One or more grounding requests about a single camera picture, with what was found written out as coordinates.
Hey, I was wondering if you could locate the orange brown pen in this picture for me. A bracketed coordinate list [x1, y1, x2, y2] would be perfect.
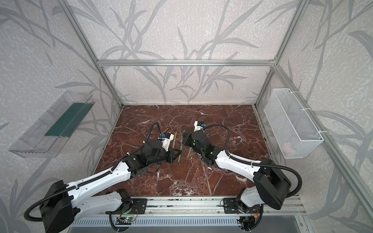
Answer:
[187, 148, 192, 158]

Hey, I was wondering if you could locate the green pen cap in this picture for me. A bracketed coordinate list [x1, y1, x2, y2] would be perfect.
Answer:
[182, 130, 187, 145]

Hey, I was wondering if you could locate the tan pen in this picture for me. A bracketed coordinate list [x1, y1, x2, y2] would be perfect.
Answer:
[172, 132, 177, 148]

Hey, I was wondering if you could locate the dark green pen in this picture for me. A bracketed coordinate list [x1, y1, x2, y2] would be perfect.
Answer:
[178, 142, 183, 163]

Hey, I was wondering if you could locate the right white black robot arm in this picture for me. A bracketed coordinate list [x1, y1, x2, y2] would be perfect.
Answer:
[182, 130, 303, 213]

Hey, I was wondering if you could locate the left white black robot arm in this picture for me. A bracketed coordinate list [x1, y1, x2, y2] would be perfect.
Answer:
[23, 138, 182, 233]

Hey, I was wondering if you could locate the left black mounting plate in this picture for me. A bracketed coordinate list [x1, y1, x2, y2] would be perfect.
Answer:
[116, 198, 148, 215]

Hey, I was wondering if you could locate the black mounting plate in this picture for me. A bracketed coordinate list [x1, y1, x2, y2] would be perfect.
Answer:
[222, 198, 263, 214]
[116, 198, 148, 215]

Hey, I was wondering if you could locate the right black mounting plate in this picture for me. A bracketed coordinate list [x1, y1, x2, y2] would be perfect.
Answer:
[222, 198, 263, 214]

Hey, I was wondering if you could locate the green circuit board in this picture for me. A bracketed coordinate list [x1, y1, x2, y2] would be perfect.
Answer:
[116, 216, 136, 225]

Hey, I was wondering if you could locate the pink item in basket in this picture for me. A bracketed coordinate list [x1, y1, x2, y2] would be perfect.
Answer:
[283, 142, 295, 156]

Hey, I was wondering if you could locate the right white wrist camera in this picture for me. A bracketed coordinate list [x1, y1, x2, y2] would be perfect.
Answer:
[194, 121, 206, 132]

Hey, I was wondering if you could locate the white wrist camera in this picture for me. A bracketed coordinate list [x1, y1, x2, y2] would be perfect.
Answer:
[194, 121, 206, 132]
[160, 133, 174, 151]

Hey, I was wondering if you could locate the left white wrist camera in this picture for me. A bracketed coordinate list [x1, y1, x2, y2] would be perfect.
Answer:
[160, 133, 174, 151]

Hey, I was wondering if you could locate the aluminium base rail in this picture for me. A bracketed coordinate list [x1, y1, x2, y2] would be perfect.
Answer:
[61, 196, 307, 217]

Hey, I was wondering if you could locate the white wire mesh basket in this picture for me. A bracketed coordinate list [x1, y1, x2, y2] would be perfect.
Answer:
[264, 88, 324, 159]

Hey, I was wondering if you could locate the clear plastic wall tray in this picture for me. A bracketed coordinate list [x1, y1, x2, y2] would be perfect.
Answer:
[9, 91, 95, 158]

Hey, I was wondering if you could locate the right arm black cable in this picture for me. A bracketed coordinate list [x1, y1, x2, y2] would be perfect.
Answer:
[202, 124, 303, 199]

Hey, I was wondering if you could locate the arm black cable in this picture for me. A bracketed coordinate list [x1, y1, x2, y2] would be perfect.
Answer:
[24, 121, 162, 222]
[202, 124, 303, 199]

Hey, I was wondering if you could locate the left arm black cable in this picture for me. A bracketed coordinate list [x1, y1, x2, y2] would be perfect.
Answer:
[24, 121, 162, 222]

